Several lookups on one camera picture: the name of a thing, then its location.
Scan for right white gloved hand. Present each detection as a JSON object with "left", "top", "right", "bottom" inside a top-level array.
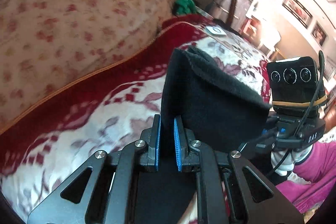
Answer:
[{"left": 270, "top": 145, "right": 313, "bottom": 176}]

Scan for black cable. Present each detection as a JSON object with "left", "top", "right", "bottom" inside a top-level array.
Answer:
[{"left": 265, "top": 50, "right": 326, "bottom": 180}]

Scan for black pants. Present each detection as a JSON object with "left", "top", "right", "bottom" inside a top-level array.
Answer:
[{"left": 135, "top": 47, "right": 270, "bottom": 223}]

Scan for red white floral blanket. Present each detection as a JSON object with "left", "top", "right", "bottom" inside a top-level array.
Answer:
[{"left": 1, "top": 15, "right": 270, "bottom": 223}]

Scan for green cloth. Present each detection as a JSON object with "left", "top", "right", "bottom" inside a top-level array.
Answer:
[{"left": 173, "top": 0, "right": 197, "bottom": 16}]

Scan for small framed wall picture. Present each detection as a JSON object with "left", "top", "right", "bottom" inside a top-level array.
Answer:
[{"left": 311, "top": 22, "right": 327, "bottom": 46}]

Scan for black triple lens camera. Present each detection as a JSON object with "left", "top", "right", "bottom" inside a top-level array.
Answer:
[{"left": 266, "top": 56, "right": 326, "bottom": 118}]

